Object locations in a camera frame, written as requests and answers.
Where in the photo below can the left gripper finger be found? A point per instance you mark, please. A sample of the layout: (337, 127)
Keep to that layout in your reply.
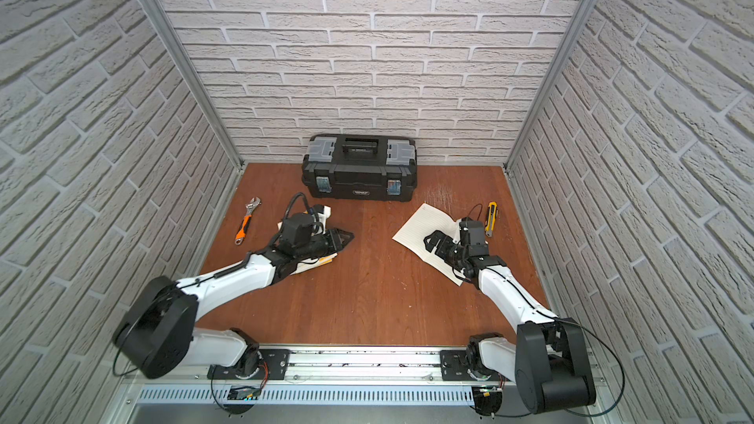
(323, 212)
(338, 240)

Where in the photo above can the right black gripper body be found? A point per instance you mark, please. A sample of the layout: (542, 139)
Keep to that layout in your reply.
(463, 257)

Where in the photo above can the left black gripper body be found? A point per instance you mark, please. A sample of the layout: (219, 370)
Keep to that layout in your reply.
(324, 241)

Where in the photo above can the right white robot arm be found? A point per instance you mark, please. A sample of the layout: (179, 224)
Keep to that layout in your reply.
(548, 362)

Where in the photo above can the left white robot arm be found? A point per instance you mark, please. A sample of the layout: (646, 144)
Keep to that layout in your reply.
(159, 332)

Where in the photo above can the black plastic toolbox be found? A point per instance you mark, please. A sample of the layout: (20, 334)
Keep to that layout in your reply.
(369, 167)

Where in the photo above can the yellow utility knife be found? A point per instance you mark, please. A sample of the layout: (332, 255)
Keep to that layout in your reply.
(491, 219)

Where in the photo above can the orange handled adjustable wrench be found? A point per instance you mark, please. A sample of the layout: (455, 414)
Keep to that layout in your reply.
(244, 227)

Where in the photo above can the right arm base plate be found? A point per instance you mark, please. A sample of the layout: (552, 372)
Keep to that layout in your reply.
(455, 367)

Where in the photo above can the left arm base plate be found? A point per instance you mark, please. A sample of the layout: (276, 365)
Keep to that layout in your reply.
(268, 363)

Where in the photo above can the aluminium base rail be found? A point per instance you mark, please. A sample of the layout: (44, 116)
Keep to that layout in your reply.
(322, 376)

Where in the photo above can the left aluminium corner post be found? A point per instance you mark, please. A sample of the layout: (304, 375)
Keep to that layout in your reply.
(177, 52)

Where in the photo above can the aluminium corner post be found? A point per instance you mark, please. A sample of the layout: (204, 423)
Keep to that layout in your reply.
(572, 33)
(177, 52)

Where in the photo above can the right aluminium corner post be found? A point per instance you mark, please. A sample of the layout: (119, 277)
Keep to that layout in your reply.
(572, 33)

